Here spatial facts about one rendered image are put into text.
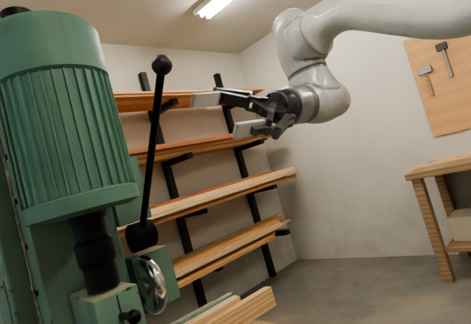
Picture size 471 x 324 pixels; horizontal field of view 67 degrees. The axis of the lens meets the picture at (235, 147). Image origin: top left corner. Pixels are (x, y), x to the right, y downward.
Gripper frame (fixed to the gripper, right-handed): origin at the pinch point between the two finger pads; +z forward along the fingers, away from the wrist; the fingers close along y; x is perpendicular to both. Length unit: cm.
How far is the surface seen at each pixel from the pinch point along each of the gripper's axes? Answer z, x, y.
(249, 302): -2.3, -33.6, -18.7
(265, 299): -6.8, -34.5, -19.5
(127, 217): 10.9, -28.7, 9.9
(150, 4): -110, -19, 228
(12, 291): 34.2, -34.4, 6.1
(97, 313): 27.1, -22.3, -14.0
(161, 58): 10.7, 9.4, 3.9
